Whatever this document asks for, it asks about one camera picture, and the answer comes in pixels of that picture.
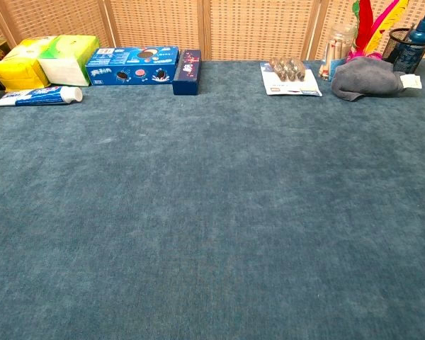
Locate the yellow tissue pack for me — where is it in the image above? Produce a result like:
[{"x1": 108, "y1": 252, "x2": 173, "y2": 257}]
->
[{"x1": 0, "y1": 38, "x2": 57, "y2": 94}]

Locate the grey cloth with label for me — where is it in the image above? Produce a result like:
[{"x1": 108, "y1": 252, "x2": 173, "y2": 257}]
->
[{"x1": 331, "y1": 57, "x2": 423, "y2": 102}]

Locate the black mesh pen holder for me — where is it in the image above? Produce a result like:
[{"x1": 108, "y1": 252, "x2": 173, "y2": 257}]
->
[{"x1": 381, "y1": 28, "x2": 425, "y2": 74}]

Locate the battery blister pack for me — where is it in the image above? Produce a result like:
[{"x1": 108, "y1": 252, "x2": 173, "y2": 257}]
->
[{"x1": 260, "y1": 56, "x2": 323, "y2": 97}]

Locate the woven rattan folding screen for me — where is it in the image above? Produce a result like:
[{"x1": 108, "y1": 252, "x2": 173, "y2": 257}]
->
[{"x1": 0, "y1": 0, "x2": 425, "y2": 62}]

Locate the blue white toothpaste tube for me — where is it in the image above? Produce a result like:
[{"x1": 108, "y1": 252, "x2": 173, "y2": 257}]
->
[{"x1": 0, "y1": 86, "x2": 84, "y2": 108}]

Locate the green white tissue pack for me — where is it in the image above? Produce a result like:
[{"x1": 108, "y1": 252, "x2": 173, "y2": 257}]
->
[{"x1": 37, "y1": 35, "x2": 101, "y2": 87}]

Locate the clear plastic jar with sticks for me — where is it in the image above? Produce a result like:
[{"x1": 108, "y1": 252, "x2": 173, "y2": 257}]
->
[{"x1": 318, "y1": 23, "x2": 358, "y2": 83}]

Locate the blue Oreo cookie box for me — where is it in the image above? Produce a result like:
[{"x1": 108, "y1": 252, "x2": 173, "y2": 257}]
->
[{"x1": 85, "y1": 45, "x2": 181, "y2": 86}]

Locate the dark blue small box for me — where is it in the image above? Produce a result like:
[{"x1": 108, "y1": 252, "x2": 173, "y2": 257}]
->
[{"x1": 172, "y1": 49, "x2": 202, "y2": 96}]

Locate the blue velvet table cloth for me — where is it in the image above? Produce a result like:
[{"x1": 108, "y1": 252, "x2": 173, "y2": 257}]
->
[{"x1": 0, "y1": 59, "x2": 425, "y2": 340}]

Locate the blue spray bottle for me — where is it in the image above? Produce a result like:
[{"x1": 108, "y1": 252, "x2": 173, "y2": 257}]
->
[{"x1": 406, "y1": 5, "x2": 425, "y2": 45}]

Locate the colourful feather shuttlecock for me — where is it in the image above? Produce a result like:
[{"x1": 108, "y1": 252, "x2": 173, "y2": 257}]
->
[{"x1": 346, "y1": 0, "x2": 411, "y2": 63}]

